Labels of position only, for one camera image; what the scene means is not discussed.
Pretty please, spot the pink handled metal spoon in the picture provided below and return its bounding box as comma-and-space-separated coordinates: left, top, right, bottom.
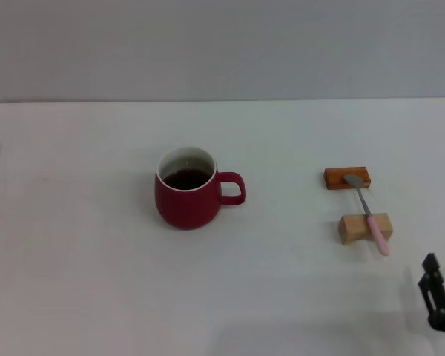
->
343, 174, 391, 256

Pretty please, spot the light wooden bridge block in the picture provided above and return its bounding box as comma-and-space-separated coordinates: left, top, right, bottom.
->
337, 212, 394, 245

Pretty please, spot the red ceramic coffee cup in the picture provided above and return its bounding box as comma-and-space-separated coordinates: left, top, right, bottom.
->
154, 146, 247, 231

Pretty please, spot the orange-brown wooden block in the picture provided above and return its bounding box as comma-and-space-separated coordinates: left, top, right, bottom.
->
324, 166, 372, 191

